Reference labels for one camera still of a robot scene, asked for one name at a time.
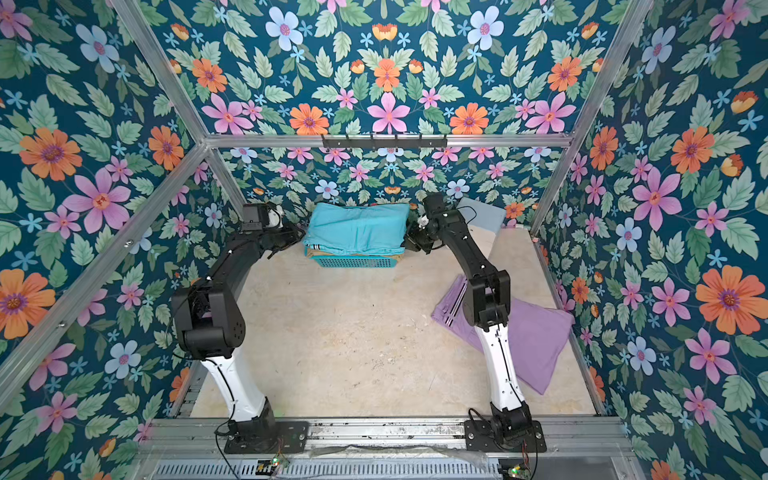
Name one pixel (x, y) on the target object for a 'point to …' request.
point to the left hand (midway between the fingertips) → (303, 227)
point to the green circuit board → (265, 467)
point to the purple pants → (536, 334)
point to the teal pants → (362, 228)
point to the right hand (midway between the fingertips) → (401, 240)
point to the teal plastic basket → (353, 260)
